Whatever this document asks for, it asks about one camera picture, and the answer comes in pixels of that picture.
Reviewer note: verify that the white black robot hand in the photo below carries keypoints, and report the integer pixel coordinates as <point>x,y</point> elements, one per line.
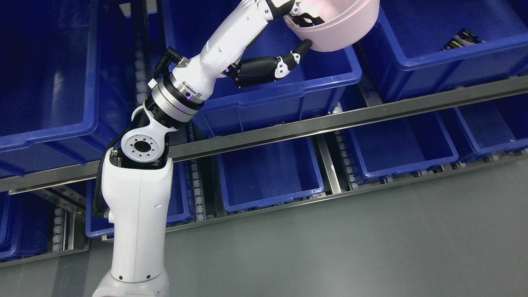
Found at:
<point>243,37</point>

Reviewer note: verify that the pink bowl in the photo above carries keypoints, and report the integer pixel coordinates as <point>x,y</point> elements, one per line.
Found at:
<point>333,25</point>

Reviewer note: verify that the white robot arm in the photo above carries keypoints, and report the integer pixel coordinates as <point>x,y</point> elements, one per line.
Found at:
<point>135,174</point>

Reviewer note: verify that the blue bin upper middle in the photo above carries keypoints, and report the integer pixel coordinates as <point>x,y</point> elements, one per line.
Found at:
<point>313,89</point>

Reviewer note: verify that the blue bin lower middle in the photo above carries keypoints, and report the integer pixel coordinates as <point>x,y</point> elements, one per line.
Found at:
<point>270,174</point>

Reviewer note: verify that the blue bin upper left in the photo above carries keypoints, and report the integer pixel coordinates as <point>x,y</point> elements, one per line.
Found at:
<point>66,82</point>

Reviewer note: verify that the blue bin upper right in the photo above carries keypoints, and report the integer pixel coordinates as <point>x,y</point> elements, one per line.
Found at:
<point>422,47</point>

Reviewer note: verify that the blue bin lower right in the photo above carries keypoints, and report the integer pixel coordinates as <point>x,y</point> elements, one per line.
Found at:
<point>398,147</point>

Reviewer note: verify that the black item in bin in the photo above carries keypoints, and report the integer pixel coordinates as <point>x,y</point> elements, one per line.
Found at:
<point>463,38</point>

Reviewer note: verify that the blue bin far left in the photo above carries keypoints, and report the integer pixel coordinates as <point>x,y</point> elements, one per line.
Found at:
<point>26,222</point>

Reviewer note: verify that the blue bin far right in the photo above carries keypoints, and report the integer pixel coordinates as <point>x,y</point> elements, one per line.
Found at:
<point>493,126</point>

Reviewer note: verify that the steel shelf rail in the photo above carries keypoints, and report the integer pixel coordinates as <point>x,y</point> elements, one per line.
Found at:
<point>305,128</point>

